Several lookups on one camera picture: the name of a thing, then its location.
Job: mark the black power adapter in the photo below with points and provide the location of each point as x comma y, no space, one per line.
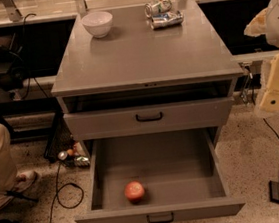
274,191

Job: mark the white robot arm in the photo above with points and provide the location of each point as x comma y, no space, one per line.
266,23

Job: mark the open grey lower drawer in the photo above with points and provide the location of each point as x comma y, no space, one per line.
179,171

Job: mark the grey drawer cabinet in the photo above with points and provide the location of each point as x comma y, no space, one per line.
135,65

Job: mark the white and red shoe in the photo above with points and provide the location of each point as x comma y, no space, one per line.
24,180

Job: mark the crushed can with blue label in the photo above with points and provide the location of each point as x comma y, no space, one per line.
165,20

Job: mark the closed grey upper drawer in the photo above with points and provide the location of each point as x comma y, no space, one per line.
149,119

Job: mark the crushed can with green label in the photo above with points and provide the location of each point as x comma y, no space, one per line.
156,7

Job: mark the pile of cans on floor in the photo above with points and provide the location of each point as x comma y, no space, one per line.
74,157

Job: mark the red apple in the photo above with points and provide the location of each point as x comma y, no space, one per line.
134,191

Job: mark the white bowl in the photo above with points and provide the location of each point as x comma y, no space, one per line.
98,24

